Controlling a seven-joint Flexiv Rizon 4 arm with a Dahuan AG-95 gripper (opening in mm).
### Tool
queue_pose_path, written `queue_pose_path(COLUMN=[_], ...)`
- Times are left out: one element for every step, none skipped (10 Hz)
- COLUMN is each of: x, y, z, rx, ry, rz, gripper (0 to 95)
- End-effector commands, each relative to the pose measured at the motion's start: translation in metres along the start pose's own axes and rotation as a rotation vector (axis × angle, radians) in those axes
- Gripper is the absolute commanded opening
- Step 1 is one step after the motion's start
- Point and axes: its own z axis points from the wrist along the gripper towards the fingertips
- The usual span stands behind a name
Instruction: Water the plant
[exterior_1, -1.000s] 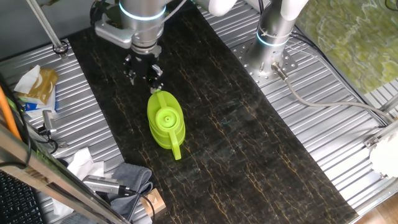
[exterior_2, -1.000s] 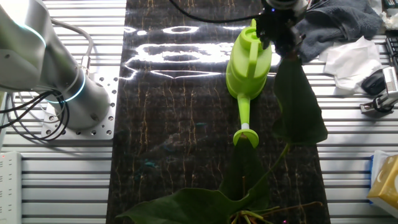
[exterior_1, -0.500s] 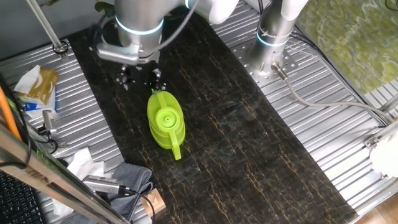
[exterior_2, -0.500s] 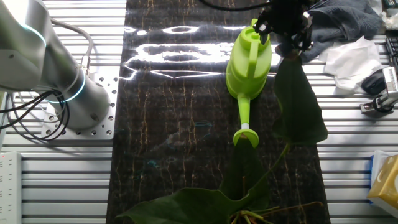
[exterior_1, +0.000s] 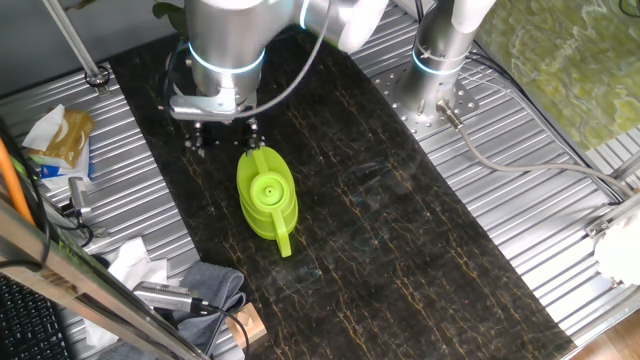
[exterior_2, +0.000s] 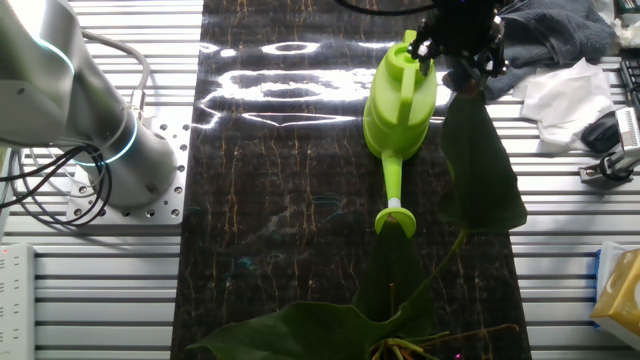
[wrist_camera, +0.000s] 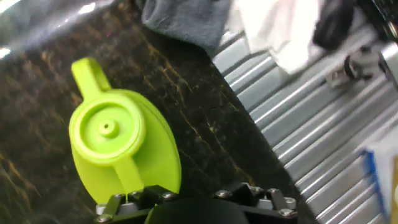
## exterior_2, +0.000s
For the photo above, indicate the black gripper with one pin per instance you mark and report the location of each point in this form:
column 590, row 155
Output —
column 465, row 30

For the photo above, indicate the lime green watering can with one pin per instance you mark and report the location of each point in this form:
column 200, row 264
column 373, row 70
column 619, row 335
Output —
column 397, row 115

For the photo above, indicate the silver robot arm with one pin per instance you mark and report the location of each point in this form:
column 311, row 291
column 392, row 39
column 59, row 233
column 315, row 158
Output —
column 75, row 100

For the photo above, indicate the green leafy plant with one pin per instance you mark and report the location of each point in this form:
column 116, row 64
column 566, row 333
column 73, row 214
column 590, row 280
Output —
column 480, row 175

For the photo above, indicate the grey towel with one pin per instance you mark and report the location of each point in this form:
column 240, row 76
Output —
column 550, row 35

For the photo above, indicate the white tissue paper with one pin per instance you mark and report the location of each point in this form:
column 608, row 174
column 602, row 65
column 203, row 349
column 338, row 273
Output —
column 560, row 100

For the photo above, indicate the black computer mouse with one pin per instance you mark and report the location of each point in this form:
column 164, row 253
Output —
column 600, row 134

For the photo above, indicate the crumpled white paper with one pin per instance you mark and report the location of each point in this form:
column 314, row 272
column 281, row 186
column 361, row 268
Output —
column 627, row 32

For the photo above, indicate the black keyboard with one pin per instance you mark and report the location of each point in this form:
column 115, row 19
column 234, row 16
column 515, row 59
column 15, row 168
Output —
column 631, row 85

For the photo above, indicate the black and silver tool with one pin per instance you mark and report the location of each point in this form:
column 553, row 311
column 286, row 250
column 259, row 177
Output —
column 629, row 135

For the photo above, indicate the dark marble-pattern board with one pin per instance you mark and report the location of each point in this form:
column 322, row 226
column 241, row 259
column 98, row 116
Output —
column 280, row 200

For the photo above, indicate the white blue tissue pack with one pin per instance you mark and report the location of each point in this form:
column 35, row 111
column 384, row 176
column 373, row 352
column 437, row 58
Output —
column 605, row 260

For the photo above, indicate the yellow sponge box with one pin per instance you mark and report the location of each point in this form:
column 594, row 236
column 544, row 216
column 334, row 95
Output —
column 620, row 295

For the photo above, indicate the white power strip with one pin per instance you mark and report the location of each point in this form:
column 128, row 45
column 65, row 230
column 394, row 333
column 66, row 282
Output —
column 15, row 300

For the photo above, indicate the metal camera bracket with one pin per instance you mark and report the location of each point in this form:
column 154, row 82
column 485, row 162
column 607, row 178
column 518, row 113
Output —
column 592, row 174

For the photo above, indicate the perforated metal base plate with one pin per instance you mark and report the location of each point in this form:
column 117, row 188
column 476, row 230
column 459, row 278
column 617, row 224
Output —
column 165, row 200

